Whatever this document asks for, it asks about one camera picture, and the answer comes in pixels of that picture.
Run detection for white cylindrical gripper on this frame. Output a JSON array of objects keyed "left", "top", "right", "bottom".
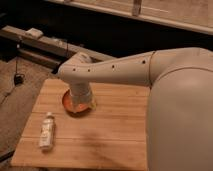
[{"left": 69, "top": 83, "right": 93, "bottom": 107}]

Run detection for small clear plastic bottle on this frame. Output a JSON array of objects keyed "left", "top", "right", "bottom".
[{"left": 39, "top": 112, "right": 55, "bottom": 150}]

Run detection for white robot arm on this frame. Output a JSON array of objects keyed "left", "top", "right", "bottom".
[{"left": 58, "top": 47, "right": 213, "bottom": 171}]

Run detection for orange ceramic bowl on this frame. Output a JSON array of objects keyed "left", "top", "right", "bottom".
[{"left": 62, "top": 90, "right": 97, "bottom": 114}]

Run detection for light wooden board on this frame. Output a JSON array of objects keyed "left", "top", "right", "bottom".
[{"left": 11, "top": 79, "right": 149, "bottom": 171}]

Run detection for small white box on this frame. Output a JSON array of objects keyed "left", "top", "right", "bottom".
[{"left": 25, "top": 28, "right": 43, "bottom": 38}]

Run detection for long wooden beam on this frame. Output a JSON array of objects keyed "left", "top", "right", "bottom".
[{"left": 0, "top": 26, "right": 113, "bottom": 68}]

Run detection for black cable with plug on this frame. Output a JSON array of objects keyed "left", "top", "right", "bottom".
[{"left": 13, "top": 39, "right": 25, "bottom": 86}]

